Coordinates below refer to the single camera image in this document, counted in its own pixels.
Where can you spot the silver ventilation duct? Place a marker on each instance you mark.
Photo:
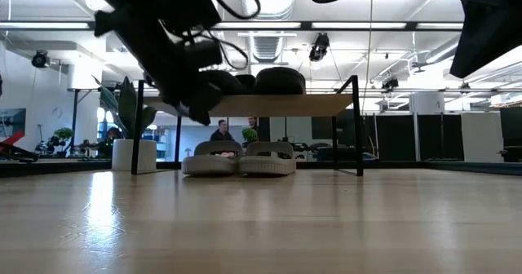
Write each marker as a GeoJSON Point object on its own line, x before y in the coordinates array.
{"type": "Point", "coordinates": [267, 45]}

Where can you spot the grey rubber slide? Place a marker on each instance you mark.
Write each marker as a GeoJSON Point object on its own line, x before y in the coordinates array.
{"type": "Point", "coordinates": [210, 164]}
{"type": "Point", "coordinates": [267, 164]}

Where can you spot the small green background plant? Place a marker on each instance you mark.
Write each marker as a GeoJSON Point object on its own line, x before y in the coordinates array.
{"type": "Point", "coordinates": [250, 134]}

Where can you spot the bushy green background plant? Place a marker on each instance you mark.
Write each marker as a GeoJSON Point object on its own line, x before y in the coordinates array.
{"type": "Point", "coordinates": [63, 134]}

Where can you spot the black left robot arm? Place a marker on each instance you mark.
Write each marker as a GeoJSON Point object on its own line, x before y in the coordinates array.
{"type": "Point", "coordinates": [163, 1]}

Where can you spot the white plant pot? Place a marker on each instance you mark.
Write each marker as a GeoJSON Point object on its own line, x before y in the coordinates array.
{"type": "Point", "coordinates": [122, 156]}

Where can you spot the black rubber slide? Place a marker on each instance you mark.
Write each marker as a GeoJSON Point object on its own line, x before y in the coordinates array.
{"type": "Point", "coordinates": [232, 84]}
{"type": "Point", "coordinates": [279, 81]}

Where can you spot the green succulent plant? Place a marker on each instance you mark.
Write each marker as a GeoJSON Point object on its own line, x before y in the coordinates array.
{"type": "Point", "coordinates": [126, 107]}

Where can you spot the black aluminium rig frame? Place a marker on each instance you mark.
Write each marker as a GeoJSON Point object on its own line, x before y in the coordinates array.
{"type": "Point", "coordinates": [61, 168]}

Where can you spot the black room partition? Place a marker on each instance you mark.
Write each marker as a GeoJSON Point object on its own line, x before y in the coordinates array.
{"type": "Point", "coordinates": [391, 137]}

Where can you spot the black ceiling camera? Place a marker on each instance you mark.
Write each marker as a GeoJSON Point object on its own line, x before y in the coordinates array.
{"type": "Point", "coordinates": [319, 47]}
{"type": "Point", "coordinates": [40, 60]}

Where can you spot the wooden shelf with black legs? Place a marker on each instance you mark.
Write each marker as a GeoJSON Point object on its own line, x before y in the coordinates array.
{"type": "Point", "coordinates": [281, 104]}

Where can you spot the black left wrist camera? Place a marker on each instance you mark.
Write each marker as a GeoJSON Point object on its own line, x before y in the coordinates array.
{"type": "Point", "coordinates": [202, 53]}

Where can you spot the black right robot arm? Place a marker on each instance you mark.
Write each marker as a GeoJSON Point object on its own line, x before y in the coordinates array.
{"type": "Point", "coordinates": [485, 33]}

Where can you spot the person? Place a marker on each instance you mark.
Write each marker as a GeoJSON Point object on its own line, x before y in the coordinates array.
{"type": "Point", "coordinates": [253, 123]}
{"type": "Point", "coordinates": [221, 134]}

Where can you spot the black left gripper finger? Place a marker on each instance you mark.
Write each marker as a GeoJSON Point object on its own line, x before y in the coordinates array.
{"type": "Point", "coordinates": [173, 102]}
{"type": "Point", "coordinates": [206, 102]}

